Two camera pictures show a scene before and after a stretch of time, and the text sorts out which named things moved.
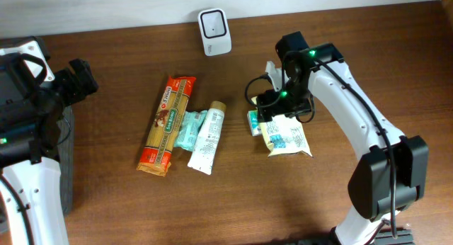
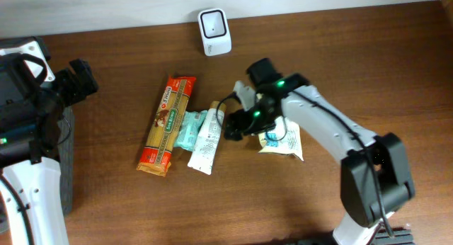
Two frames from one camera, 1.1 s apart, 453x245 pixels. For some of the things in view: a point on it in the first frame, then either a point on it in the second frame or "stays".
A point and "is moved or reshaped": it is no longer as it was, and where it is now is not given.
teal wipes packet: x=189 y=129 stays
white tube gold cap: x=204 y=151 stays
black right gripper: x=283 y=110 -> x=244 y=121
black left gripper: x=78 y=81 stays
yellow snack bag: x=284 y=134 is moved or reshaped
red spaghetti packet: x=157 y=155 stays
